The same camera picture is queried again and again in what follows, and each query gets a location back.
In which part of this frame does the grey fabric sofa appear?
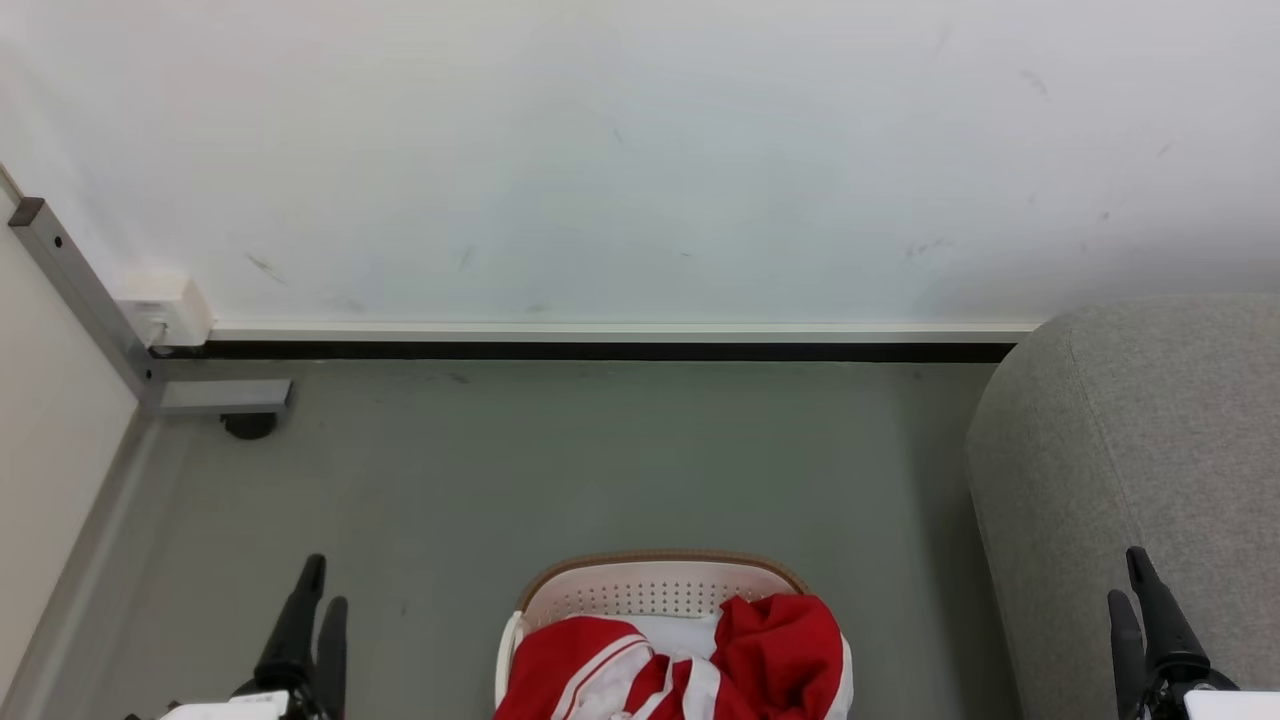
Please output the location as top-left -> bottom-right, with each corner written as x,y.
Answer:
964,293 -> 1280,720

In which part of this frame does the grey metal frame post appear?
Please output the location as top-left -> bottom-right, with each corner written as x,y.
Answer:
8,197 -> 294,418

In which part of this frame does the white wall cable box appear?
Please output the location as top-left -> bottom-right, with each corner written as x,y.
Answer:
113,270 -> 215,349

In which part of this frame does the white wall trim strip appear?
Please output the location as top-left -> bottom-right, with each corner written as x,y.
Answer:
207,320 -> 1041,345

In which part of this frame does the red white striped garment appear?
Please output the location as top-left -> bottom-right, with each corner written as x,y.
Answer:
493,615 -> 723,720

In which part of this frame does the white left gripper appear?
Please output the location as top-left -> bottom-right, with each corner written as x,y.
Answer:
158,554 -> 349,720

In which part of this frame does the white laundry basket brown rim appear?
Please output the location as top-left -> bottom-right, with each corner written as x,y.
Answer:
493,549 -> 853,720

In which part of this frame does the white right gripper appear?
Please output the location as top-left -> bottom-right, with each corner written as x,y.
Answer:
1106,546 -> 1280,720

